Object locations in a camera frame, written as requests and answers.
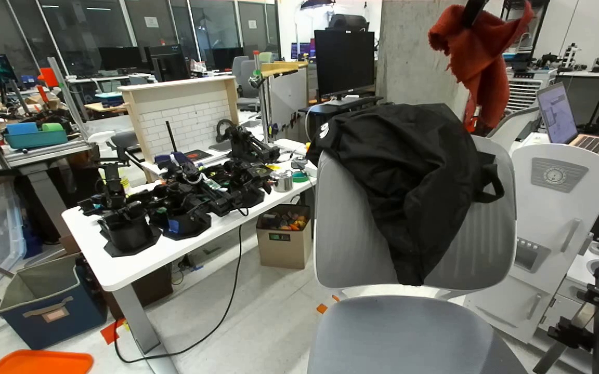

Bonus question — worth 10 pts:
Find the black clothing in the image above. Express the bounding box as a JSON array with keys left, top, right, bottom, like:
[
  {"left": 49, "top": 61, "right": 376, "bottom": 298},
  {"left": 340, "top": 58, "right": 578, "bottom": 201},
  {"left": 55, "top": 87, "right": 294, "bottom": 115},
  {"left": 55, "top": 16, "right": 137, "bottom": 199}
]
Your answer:
[{"left": 317, "top": 102, "right": 505, "bottom": 284}]

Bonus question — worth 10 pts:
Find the red towel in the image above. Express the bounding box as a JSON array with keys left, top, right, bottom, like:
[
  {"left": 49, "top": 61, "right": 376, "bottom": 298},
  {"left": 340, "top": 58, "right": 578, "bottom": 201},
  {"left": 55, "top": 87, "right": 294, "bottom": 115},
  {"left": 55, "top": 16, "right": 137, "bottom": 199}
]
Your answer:
[{"left": 462, "top": 0, "right": 534, "bottom": 133}]

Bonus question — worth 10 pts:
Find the grey office chair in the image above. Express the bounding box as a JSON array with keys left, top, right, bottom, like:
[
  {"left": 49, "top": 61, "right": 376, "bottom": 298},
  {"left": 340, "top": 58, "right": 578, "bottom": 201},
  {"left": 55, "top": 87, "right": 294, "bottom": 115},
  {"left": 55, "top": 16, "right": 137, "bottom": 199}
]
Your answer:
[{"left": 307, "top": 137, "right": 526, "bottom": 374}]

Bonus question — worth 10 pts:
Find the white chair back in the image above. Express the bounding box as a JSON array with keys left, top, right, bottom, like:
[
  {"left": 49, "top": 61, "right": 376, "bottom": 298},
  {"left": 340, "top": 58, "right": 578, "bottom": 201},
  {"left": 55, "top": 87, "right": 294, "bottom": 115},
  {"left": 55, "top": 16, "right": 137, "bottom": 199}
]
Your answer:
[{"left": 465, "top": 143, "right": 599, "bottom": 343}]

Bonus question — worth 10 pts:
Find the cardboard box under table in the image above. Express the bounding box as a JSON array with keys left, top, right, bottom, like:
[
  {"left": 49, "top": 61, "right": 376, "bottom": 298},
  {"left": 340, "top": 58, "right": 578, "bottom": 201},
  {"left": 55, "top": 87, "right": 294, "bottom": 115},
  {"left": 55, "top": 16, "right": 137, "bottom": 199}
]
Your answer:
[{"left": 255, "top": 207, "right": 312, "bottom": 270}]

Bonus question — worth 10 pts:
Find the white pegboard panel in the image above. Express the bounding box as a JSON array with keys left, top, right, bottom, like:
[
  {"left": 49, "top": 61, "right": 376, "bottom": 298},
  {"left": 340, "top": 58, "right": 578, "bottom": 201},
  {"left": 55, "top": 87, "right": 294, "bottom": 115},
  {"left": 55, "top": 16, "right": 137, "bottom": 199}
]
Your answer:
[{"left": 120, "top": 77, "right": 240, "bottom": 182}]

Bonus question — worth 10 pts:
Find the black computer monitor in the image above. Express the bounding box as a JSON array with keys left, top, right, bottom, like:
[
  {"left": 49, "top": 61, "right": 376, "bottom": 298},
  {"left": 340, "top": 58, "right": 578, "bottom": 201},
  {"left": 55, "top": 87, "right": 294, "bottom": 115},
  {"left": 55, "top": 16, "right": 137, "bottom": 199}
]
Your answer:
[{"left": 315, "top": 31, "right": 375, "bottom": 95}]

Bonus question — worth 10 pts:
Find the black robot parts pile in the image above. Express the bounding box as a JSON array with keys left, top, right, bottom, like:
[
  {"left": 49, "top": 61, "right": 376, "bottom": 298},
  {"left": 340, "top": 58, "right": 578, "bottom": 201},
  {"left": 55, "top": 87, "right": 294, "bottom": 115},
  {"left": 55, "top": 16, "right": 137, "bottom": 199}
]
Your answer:
[{"left": 80, "top": 120, "right": 280, "bottom": 257}]

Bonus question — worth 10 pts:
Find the white work table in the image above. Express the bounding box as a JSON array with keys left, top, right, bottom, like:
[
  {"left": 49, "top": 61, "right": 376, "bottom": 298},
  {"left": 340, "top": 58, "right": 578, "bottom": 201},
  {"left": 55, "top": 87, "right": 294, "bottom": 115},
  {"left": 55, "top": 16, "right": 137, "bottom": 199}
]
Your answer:
[{"left": 61, "top": 137, "right": 325, "bottom": 355}]

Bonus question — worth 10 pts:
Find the open laptop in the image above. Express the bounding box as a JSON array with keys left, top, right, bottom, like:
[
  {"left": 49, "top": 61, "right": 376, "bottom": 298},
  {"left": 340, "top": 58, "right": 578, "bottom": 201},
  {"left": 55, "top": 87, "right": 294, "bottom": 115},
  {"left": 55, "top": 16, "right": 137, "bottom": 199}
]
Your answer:
[{"left": 537, "top": 83, "right": 599, "bottom": 155}]

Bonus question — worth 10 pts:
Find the blue storage bin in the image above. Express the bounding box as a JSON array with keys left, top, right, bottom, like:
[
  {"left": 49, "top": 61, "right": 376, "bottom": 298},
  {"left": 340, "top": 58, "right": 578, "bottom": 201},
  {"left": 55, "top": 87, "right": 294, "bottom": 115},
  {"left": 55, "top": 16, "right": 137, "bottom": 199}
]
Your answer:
[{"left": 0, "top": 255, "right": 106, "bottom": 350}]

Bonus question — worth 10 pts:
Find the blue green box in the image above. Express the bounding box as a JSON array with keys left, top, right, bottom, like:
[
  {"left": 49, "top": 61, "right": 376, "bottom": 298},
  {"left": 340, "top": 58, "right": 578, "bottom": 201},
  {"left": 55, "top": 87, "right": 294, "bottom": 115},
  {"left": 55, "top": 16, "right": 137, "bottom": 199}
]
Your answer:
[{"left": 5, "top": 122, "right": 68, "bottom": 150}]

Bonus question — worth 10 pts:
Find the orange bin lid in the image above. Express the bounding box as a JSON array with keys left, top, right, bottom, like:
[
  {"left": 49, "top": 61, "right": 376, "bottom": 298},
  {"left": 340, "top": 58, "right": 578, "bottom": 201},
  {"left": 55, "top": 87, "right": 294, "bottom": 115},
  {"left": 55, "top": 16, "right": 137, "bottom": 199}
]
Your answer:
[{"left": 0, "top": 350, "right": 94, "bottom": 374}]

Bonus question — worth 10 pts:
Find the black power cable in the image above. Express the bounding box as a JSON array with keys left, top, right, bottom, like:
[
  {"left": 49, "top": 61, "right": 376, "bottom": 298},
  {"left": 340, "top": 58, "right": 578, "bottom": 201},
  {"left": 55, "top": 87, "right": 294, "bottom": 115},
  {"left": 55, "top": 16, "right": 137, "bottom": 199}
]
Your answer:
[{"left": 111, "top": 225, "right": 245, "bottom": 367}]

